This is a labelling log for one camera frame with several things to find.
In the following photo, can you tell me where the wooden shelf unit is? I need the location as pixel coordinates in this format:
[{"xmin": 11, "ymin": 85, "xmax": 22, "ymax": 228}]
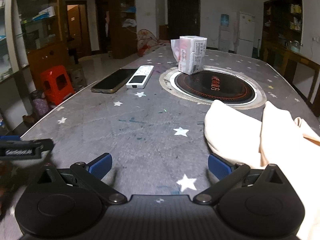
[{"xmin": 107, "ymin": 0, "xmax": 138, "ymax": 59}]

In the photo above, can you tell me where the dark smartphone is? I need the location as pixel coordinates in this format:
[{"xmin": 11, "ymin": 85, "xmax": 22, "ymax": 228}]
[{"xmin": 91, "ymin": 68, "xmax": 138, "ymax": 94}]

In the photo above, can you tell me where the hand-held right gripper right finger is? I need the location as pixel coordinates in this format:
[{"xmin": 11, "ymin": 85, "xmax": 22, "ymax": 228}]
[{"xmin": 193, "ymin": 154, "xmax": 287, "ymax": 205}]

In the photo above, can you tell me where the white refrigerator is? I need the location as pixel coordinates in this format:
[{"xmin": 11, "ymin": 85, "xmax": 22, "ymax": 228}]
[{"xmin": 236, "ymin": 11, "xmax": 256, "ymax": 57}]

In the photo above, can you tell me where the wooden sideboard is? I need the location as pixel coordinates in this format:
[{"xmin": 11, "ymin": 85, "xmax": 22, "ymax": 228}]
[{"xmin": 261, "ymin": 41, "xmax": 320, "ymax": 117}]

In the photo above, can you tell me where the round built-in induction cooktop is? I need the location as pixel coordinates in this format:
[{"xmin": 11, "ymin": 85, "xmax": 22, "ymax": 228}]
[{"xmin": 159, "ymin": 66, "xmax": 267, "ymax": 110}]

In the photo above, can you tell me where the white tissue pack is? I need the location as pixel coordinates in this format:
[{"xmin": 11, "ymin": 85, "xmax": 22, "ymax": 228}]
[{"xmin": 171, "ymin": 35, "xmax": 208, "ymax": 75}]

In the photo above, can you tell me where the wooden glass display cabinet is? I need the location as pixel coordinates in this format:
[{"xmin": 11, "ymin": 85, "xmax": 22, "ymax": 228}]
[{"xmin": 14, "ymin": 0, "xmax": 69, "ymax": 98}]

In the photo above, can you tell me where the dark wooden wall cabinet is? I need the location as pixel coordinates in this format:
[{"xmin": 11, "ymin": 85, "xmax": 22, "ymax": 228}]
[{"xmin": 260, "ymin": 0, "xmax": 304, "ymax": 60}]

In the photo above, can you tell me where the dark wooden door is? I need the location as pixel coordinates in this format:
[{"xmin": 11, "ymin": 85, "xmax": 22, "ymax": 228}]
[{"xmin": 167, "ymin": 0, "xmax": 201, "ymax": 42}]

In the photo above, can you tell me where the grey star-print tablecloth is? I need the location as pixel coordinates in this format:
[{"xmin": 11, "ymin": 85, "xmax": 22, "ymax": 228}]
[{"xmin": 15, "ymin": 44, "xmax": 320, "ymax": 240}]

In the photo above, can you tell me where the white water dispenser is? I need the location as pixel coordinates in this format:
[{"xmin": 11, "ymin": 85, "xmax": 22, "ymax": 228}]
[{"xmin": 219, "ymin": 25, "xmax": 232, "ymax": 52}]

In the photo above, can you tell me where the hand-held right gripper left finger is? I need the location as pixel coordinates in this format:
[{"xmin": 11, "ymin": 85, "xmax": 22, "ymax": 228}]
[{"xmin": 36, "ymin": 153, "xmax": 127, "ymax": 205}]

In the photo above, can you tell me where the brown open door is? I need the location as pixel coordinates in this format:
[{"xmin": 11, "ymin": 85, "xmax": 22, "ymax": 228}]
[{"xmin": 66, "ymin": 1, "xmax": 92, "ymax": 55}]

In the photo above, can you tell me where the red plastic stool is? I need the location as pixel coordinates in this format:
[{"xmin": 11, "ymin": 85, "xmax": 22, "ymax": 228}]
[{"xmin": 40, "ymin": 65, "xmax": 75, "ymax": 105}]

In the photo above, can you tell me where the cream long-sleeved garment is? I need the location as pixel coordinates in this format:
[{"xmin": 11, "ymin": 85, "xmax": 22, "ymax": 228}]
[{"xmin": 204, "ymin": 99, "xmax": 320, "ymax": 240}]

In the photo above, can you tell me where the white remote control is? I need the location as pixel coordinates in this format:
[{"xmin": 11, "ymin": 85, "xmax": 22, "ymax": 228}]
[{"xmin": 126, "ymin": 65, "xmax": 155, "ymax": 90}]

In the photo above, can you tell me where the pink printed play tent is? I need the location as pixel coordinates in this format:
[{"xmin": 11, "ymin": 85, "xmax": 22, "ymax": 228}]
[{"xmin": 137, "ymin": 29, "xmax": 173, "ymax": 57}]

